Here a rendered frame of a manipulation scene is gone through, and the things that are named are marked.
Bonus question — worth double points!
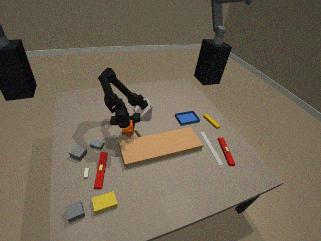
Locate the red long bar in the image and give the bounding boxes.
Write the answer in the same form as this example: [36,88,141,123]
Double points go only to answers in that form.
[94,152,107,189]
[218,138,236,166]

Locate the blue shallow tray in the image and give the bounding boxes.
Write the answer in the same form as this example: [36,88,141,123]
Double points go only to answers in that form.
[175,111,200,126]

